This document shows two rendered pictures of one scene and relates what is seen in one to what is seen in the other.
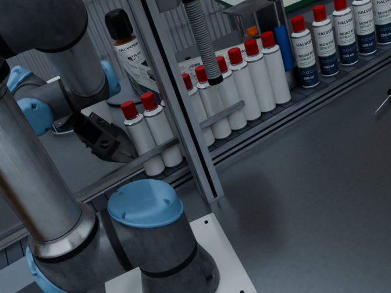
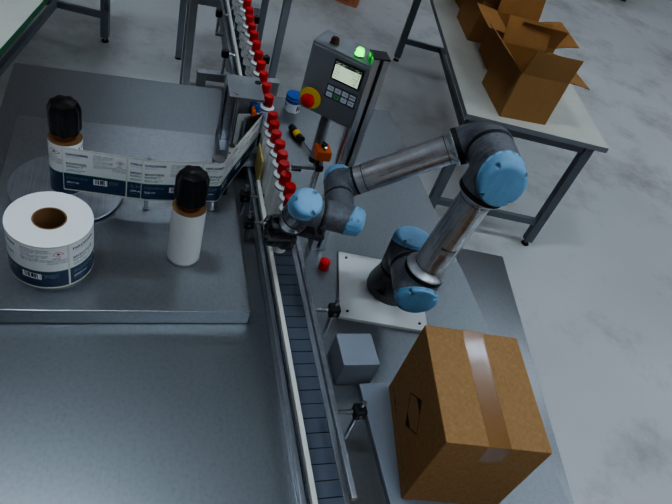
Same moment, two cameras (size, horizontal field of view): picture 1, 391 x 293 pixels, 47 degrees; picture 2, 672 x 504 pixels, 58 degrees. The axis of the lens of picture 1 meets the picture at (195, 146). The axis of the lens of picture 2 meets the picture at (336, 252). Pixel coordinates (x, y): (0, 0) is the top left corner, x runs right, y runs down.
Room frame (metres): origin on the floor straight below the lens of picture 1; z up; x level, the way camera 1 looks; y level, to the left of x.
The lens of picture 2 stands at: (1.03, 1.44, 2.13)
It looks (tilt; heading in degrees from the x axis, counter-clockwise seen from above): 42 degrees down; 262
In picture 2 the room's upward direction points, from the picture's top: 21 degrees clockwise
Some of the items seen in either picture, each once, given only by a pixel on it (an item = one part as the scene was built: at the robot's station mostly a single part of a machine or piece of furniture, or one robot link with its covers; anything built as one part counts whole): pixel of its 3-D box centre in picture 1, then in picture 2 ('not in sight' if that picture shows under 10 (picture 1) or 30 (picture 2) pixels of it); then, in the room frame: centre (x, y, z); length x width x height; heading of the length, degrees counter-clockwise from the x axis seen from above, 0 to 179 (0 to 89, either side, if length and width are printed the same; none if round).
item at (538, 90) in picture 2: not in sight; (530, 70); (-0.02, -1.57, 0.97); 0.51 x 0.42 x 0.37; 11
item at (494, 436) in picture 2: not in sight; (460, 416); (0.50, 0.62, 0.99); 0.30 x 0.24 x 0.27; 98
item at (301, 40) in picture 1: (304, 52); (264, 121); (1.17, -0.38, 0.98); 0.05 x 0.05 x 0.20
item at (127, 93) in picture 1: (143, 84); (67, 188); (1.64, 0.10, 0.89); 0.31 x 0.31 x 0.01
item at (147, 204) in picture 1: (148, 222); (408, 251); (0.64, 0.12, 1.01); 0.13 x 0.12 x 0.14; 98
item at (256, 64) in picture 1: (259, 76); (268, 148); (1.12, -0.23, 0.98); 0.05 x 0.05 x 0.20
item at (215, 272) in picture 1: (174, 265); (395, 276); (0.64, 0.12, 0.89); 0.15 x 0.15 x 0.10
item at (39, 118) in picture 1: (40, 107); (340, 213); (0.89, 0.27, 1.19); 0.11 x 0.11 x 0.08; 8
